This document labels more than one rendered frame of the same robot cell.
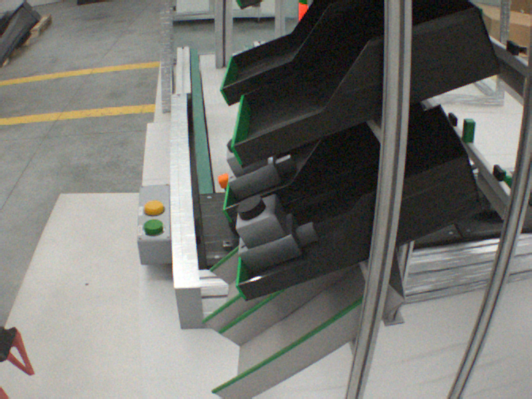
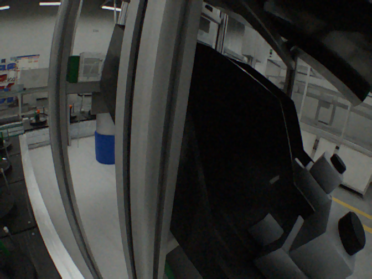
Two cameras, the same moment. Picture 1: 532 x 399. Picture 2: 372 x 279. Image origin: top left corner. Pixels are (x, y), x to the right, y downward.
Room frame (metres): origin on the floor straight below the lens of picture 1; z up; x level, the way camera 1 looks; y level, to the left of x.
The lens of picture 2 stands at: (0.85, -0.01, 1.33)
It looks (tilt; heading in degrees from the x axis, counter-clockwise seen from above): 20 degrees down; 224
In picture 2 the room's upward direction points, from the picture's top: 9 degrees clockwise
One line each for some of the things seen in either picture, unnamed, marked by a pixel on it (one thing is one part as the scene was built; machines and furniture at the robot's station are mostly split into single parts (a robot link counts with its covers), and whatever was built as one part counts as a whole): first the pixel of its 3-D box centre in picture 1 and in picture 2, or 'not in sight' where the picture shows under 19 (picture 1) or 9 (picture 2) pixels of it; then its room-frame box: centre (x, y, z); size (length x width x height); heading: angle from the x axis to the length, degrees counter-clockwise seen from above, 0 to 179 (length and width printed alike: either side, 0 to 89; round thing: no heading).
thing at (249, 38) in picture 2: not in sight; (249, 75); (-0.62, -0.80, 1.42); 0.30 x 0.09 x 1.13; 8
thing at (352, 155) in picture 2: not in sight; (324, 117); (-3.62, -0.24, 1.13); 3.06 x 1.36 x 2.25; 90
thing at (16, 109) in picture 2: not in sight; (19, 108); (1.68, -5.40, 0.36); 0.60 x 0.40 x 0.15; 2
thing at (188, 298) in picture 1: (183, 180); not in sight; (1.26, 0.19, 0.91); 0.89 x 0.06 x 0.11; 8
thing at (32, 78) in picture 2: not in sight; (48, 85); (0.71, -7.81, 0.69); 2.42 x 1.03 x 1.38; 0
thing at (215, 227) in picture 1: (266, 226); not in sight; (1.00, 0.00, 0.96); 0.24 x 0.24 x 0.02; 8
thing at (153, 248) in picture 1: (155, 222); not in sight; (1.06, 0.22, 0.93); 0.21 x 0.07 x 0.06; 8
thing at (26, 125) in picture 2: not in sight; (37, 116); (0.91, -1.36, 1.01); 0.24 x 0.24 x 0.13; 8
